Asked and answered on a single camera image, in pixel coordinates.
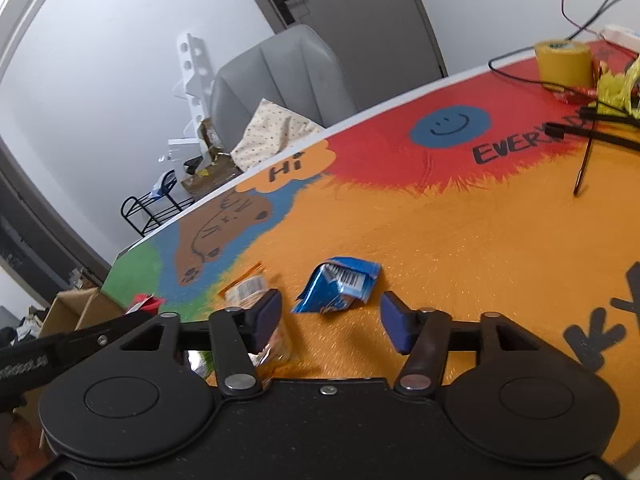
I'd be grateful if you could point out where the red green snack packet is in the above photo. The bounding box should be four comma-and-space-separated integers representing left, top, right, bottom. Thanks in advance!
125, 292, 166, 316

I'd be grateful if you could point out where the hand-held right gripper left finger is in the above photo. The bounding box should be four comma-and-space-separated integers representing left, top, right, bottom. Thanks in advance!
119, 288, 284, 397

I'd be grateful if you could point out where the cardboard box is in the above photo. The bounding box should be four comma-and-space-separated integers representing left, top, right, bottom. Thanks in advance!
37, 287, 126, 337

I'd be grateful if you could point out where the clear orange bread packet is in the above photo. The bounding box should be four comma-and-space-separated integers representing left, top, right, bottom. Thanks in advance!
220, 261, 294, 367

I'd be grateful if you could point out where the blue cookie packet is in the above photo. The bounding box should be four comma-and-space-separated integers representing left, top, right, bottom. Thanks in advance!
291, 256, 382, 316

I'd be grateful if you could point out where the small brown open box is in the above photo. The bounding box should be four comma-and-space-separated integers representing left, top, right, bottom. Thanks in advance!
181, 117, 246, 196

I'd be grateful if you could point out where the black clothes hanger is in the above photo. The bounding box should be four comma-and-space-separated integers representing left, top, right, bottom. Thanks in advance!
544, 104, 640, 197

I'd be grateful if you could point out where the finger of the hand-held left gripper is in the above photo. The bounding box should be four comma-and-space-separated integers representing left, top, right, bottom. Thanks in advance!
57, 313, 164, 369

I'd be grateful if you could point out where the grey chair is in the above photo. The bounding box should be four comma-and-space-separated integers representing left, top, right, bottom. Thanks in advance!
210, 24, 359, 157

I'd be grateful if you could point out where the grey door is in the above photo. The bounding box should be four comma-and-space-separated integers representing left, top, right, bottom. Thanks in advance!
231, 0, 449, 82

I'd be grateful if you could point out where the black door handle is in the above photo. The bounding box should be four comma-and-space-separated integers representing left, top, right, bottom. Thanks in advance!
269, 0, 299, 29

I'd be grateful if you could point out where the yellow tape roll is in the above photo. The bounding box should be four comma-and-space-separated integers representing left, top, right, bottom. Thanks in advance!
533, 38, 595, 89

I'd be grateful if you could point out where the blue white shoe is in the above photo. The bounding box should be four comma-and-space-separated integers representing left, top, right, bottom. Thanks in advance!
152, 170, 179, 199

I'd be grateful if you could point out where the colourful printed table mat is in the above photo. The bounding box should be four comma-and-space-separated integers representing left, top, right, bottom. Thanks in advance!
100, 40, 640, 480

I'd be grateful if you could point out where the white perforated rack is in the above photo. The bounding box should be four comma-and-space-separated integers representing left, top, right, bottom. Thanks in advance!
167, 32, 219, 149

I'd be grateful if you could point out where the white power strip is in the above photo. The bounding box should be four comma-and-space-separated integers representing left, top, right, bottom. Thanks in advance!
602, 23, 640, 54

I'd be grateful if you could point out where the yellow plastic bag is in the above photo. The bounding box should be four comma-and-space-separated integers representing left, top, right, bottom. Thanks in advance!
594, 54, 640, 121

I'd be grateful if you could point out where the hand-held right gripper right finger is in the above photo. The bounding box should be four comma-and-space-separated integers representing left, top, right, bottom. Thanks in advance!
380, 290, 544, 397

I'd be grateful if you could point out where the black cable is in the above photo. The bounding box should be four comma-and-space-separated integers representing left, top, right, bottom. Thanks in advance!
487, 0, 640, 94

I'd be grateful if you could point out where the dotted cream cloth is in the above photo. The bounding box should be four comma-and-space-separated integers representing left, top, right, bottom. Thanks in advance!
231, 99, 326, 174

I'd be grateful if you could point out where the black wire rack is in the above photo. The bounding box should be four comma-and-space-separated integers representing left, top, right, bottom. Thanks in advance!
120, 170, 196, 237

